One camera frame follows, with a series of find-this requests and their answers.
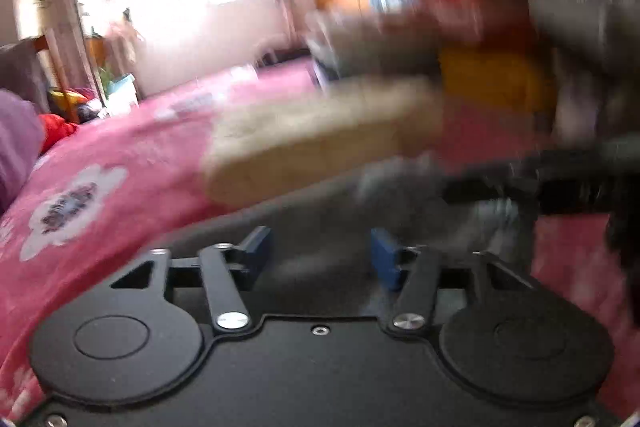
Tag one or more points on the yellow folded garment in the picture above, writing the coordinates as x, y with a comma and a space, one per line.
508, 82

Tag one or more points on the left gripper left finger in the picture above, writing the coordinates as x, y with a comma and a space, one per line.
228, 269

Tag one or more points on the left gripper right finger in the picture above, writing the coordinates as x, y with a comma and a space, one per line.
411, 274

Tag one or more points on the red cloth by duvet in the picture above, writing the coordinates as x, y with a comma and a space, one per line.
55, 129

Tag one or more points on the folded cream blanket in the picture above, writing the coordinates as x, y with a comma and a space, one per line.
262, 151

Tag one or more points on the grey sweatshirt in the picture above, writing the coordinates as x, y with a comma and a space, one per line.
320, 263

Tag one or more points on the purple duvet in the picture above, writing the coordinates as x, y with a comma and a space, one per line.
21, 139

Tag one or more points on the pink floral bed blanket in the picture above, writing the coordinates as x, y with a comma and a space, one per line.
100, 195

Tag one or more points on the grey clothes on chair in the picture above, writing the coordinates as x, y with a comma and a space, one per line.
23, 74

